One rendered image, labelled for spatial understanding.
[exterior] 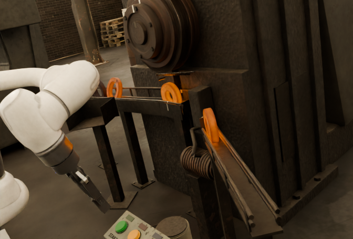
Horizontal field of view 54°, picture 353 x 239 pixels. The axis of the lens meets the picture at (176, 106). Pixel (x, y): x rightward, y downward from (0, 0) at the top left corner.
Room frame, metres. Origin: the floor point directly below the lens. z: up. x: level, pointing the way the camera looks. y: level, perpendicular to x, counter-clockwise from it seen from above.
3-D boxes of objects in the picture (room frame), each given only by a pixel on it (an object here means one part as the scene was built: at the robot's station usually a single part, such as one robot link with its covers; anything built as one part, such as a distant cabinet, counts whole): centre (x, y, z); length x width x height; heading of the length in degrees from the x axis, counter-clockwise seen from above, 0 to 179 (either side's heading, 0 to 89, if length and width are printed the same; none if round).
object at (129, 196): (2.15, 0.54, 0.36); 0.26 x 0.20 x 0.72; 72
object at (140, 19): (1.83, 0.10, 1.11); 0.28 x 0.06 x 0.28; 37
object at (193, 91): (1.70, -0.13, 0.68); 0.11 x 0.08 x 0.24; 127
